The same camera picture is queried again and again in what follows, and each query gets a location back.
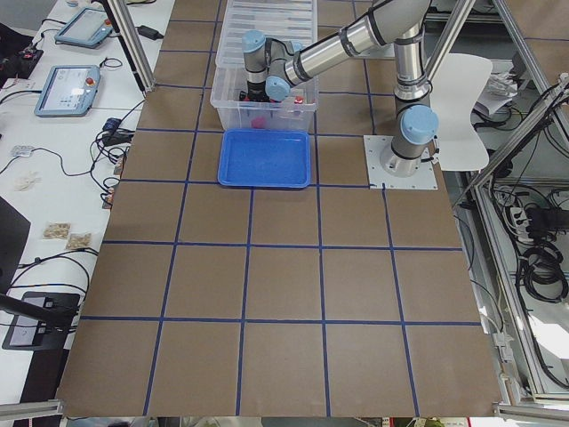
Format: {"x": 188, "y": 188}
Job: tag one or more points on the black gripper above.
{"x": 255, "y": 92}

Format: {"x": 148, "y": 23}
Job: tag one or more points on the clear plastic box lid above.
{"x": 283, "y": 20}

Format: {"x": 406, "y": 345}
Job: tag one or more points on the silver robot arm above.
{"x": 273, "y": 67}

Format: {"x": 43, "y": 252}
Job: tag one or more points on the clear plastic storage box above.
{"x": 293, "y": 109}

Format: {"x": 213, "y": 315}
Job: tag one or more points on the blue plastic tray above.
{"x": 265, "y": 159}

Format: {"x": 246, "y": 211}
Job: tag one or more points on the black power adapter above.
{"x": 149, "y": 33}

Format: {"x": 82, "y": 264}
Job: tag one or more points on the teach pendant far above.
{"x": 88, "y": 29}

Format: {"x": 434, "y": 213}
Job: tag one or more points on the teach pendant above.
{"x": 69, "y": 91}
{"x": 88, "y": 29}

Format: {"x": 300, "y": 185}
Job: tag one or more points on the teach pendant near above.
{"x": 69, "y": 91}

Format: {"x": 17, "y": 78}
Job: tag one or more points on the white chair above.
{"x": 457, "y": 85}

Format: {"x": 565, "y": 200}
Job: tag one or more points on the black monitor stand base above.
{"x": 41, "y": 320}

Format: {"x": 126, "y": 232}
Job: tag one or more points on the aluminium frame post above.
{"x": 128, "y": 37}

